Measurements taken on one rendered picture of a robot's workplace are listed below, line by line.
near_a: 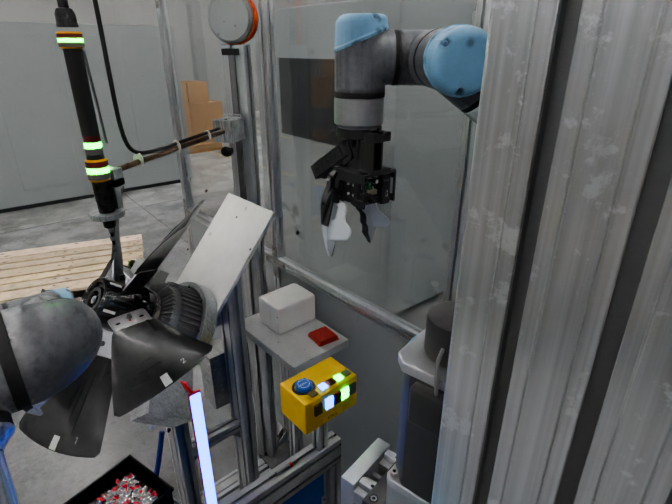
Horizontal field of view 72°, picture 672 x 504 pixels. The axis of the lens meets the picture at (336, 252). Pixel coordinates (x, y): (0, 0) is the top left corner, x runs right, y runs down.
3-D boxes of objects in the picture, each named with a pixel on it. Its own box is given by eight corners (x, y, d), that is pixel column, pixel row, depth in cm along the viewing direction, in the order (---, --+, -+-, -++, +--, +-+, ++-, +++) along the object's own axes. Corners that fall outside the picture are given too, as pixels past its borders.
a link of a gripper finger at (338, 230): (336, 263, 72) (353, 206, 71) (312, 252, 76) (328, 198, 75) (349, 265, 74) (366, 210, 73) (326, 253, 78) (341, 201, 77)
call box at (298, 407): (330, 387, 122) (330, 354, 118) (356, 408, 115) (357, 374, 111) (281, 417, 112) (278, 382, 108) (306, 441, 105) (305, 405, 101)
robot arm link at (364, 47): (398, 12, 61) (334, 12, 61) (394, 99, 66) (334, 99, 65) (389, 16, 68) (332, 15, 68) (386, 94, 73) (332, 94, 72)
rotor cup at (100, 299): (134, 286, 130) (90, 270, 120) (162, 290, 120) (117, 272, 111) (114, 336, 125) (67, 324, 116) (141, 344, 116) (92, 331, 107)
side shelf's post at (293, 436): (299, 491, 204) (292, 332, 170) (305, 497, 201) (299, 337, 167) (292, 496, 201) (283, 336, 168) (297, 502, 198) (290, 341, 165)
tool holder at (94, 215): (110, 207, 107) (102, 165, 103) (137, 209, 105) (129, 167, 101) (82, 220, 99) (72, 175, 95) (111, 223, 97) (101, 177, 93)
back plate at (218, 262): (107, 363, 154) (103, 362, 153) (211, 185, 159) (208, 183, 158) (173, 461, 117) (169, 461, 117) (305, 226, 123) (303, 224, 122)
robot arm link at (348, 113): (323, 96, 69) (362, 93, 74) (324, 127, 71) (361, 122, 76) (358, 100, 64) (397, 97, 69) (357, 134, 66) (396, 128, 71)
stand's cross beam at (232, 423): (235, 424, 168) (234, 415, 166) (240, 430, 165) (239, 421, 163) (186, 451, 156) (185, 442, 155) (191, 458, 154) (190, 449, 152)
